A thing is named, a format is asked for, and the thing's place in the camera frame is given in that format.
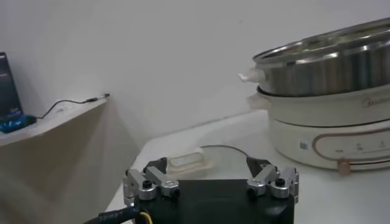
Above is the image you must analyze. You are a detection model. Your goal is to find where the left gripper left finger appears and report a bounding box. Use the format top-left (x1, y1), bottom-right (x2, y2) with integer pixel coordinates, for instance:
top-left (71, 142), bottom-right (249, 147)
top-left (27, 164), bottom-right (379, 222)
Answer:
top-left (122, 157), bottom-right (181, 201)

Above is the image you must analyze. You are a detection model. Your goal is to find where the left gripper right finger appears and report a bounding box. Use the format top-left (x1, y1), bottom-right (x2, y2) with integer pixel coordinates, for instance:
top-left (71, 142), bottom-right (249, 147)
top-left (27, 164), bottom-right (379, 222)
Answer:
top-left (246, 156), bottom-right (300, 200)

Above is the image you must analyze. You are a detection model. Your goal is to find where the glass lid with cream handle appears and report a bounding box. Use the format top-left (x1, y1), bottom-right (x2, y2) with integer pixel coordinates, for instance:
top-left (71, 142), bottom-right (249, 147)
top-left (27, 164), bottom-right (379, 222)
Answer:
top-left (133, 144), bottom-right (255, 183)

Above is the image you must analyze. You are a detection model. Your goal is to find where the stainless steel steamer basket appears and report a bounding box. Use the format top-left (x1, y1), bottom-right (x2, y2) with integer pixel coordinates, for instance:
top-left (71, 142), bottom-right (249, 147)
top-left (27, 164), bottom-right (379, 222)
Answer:
top-left (239, 17), bottom-right (390, 97)

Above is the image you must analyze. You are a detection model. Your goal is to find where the cream electric cooker base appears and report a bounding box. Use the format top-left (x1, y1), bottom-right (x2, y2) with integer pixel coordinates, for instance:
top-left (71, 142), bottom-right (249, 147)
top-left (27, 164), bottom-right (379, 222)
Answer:
top-left (247, 85), bottom-right (390, 177)

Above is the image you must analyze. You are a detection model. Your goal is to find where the white side table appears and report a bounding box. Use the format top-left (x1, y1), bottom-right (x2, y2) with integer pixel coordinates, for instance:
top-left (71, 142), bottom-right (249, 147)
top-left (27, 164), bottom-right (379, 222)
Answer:
top-left (0, 97), bottom-right (110, 147)

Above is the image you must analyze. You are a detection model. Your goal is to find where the blue computer mouse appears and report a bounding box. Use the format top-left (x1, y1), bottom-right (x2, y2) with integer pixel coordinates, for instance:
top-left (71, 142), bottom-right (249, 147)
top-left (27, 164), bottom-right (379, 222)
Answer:
top-left (0, 114), bottom-right (38, 134)

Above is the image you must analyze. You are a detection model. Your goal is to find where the dark laptop screen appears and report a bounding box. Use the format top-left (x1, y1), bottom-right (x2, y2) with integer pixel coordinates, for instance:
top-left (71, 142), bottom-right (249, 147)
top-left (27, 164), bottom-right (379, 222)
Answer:
top-left (0, 51), bottom-right (24, 120)

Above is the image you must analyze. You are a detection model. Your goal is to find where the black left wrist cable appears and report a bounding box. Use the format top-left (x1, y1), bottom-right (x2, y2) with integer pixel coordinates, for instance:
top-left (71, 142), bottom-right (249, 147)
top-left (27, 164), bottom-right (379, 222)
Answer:
top-left (82, 206), bottom-right (153, 224)

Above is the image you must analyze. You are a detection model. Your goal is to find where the thin black desk cable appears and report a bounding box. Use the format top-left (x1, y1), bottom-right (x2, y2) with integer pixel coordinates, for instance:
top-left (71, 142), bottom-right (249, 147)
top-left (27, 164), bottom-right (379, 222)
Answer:
top-left (36, 96), bottom-right (98, 119)

